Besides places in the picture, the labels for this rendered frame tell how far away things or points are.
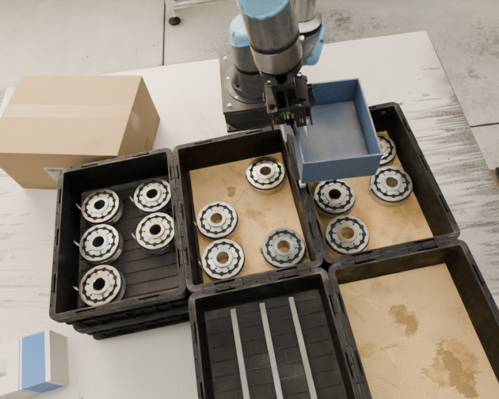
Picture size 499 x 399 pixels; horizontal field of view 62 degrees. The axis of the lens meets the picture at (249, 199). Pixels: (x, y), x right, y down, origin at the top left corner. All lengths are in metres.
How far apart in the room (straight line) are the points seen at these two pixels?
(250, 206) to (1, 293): 0.75
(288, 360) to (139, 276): 0.41
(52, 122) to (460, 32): 2.36
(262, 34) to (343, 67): 0.99
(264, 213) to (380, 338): 0.40
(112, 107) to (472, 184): 1.07
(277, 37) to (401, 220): 0.63
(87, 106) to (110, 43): 1.76
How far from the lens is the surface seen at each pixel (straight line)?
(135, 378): 1.15
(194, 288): 0.91
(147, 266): 1.08
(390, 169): 1.13
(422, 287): 1.04
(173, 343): 1.14
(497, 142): 2.44
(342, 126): 0.93
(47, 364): 1.15
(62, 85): 1.45
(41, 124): 1.37
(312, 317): 0.98
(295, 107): 0.70
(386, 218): 1.09
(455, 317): 1.04
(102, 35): 3.17
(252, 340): 0.97
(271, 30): 0.61
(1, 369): 1.21
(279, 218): 1.07
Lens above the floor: 1.78
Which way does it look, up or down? 60 degrees down
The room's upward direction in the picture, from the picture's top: 11 degrees counter-clockwise
